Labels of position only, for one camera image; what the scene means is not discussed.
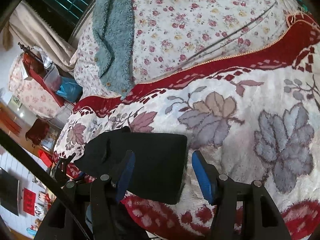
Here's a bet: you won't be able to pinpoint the red paper decoration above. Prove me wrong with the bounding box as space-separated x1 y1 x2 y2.
23 188 36 216

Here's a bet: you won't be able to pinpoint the white floral quilt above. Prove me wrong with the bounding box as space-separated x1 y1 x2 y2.
72 0 301 99

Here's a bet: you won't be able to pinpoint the black flat screen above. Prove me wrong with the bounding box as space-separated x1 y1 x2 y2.
0 168 20 216

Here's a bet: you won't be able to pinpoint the red floral plush blanket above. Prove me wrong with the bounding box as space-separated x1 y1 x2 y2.
54 12 319 239

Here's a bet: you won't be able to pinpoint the black pants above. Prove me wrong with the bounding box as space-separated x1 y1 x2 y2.
74 126 187 205

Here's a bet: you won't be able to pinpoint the blue plastic bag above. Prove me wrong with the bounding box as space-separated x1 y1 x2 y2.
55 77 82 103

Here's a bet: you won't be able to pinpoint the clear plastic container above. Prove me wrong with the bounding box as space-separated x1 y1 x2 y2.
43 66 62 92

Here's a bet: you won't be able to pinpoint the green cloth bundle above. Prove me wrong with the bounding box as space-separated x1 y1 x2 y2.
296 0 309 12

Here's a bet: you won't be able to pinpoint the dark red chair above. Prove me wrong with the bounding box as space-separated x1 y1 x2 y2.
25 119 50 148

